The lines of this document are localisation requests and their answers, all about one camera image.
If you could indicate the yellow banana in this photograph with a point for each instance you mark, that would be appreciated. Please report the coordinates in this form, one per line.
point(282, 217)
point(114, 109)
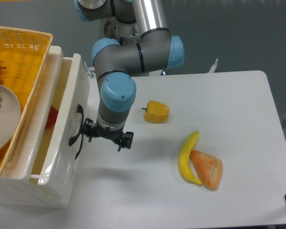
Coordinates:
point(184, 159)

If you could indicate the white drawer cabinet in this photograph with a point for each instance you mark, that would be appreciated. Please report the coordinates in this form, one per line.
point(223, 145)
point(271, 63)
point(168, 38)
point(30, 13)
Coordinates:
point(15, 183)

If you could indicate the black drawer handle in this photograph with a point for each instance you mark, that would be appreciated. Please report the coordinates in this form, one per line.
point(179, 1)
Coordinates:
point(76, 126)

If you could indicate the white top drawer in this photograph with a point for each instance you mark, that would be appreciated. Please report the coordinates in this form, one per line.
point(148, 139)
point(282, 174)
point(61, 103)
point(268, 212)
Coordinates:
point(55, 169)

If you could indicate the red bell pepper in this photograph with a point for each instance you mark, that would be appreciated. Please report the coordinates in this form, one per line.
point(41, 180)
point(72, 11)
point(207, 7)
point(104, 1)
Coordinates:
point(52, 117)

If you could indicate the grey ceramic plate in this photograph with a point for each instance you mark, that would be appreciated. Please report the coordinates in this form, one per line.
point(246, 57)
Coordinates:
point(10, 112)

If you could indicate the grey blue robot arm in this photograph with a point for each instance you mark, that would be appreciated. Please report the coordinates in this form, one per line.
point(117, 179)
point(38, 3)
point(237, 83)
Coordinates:
point(116, 63)

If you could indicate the yellow bell pepper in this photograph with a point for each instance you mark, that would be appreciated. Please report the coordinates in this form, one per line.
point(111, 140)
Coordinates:
point(156, 112)

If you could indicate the orange bread piece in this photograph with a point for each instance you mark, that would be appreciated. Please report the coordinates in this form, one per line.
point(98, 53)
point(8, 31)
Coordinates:
point(208, 167)

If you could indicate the yellow wicker basket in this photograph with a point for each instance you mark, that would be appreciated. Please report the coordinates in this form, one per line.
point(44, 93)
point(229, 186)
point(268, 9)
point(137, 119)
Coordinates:
point(23, 53)

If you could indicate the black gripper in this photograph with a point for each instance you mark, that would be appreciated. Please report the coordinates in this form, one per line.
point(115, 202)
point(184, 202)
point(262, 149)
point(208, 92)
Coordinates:
point(121, 139)

